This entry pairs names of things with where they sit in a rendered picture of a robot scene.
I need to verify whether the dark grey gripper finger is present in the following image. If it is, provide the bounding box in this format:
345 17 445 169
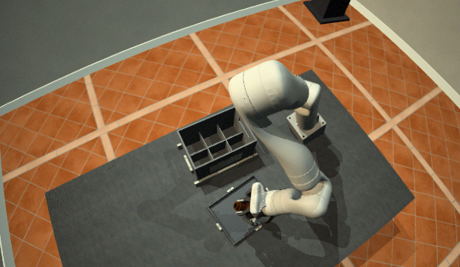
238 188 252 203
236 208 259 227

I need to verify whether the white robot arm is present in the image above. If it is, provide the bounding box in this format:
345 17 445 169
229 60 332 219

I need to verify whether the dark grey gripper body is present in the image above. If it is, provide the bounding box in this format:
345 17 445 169
250 211 269 219

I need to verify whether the brown glass bottle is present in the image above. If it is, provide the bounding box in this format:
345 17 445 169
233 201 274 223

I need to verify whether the grey divided crate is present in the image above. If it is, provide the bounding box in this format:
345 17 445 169
177 107 257 180

